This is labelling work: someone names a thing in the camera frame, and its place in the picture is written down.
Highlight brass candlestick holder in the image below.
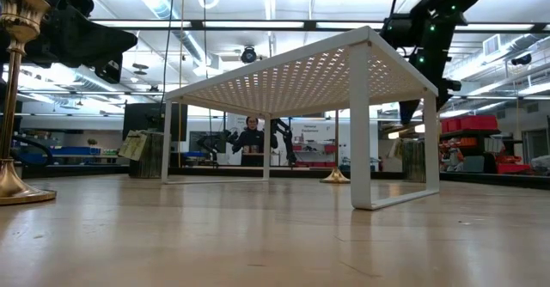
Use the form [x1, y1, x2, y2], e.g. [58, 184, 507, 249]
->
[320, 109, 351, 185]
[0, 0, 58, 206]

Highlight white perforated metal shelf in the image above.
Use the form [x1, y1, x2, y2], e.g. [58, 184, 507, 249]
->
[161, 25, 441, 211]

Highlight red storage bin rack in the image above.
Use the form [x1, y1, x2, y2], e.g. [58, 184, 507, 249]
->
[440, 114, 534, 176]

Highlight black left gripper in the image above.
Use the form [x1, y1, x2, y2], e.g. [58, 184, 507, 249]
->
[25, 11, 138, 84]

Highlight black round overhead camera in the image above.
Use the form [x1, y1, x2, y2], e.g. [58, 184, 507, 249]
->
[240, 46, 258, 64]

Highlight black overhead frame bar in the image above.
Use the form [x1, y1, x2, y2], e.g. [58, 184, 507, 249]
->
[89, 19, 550, 33]

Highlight blue storage bins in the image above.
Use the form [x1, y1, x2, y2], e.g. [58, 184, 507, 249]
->
[49, 146, 102, 157]

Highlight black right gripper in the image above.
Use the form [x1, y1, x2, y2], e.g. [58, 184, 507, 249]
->
[399, 46, 463, 125]

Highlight person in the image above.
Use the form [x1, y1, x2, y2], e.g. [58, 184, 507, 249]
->
[231, 115, 278, 168]

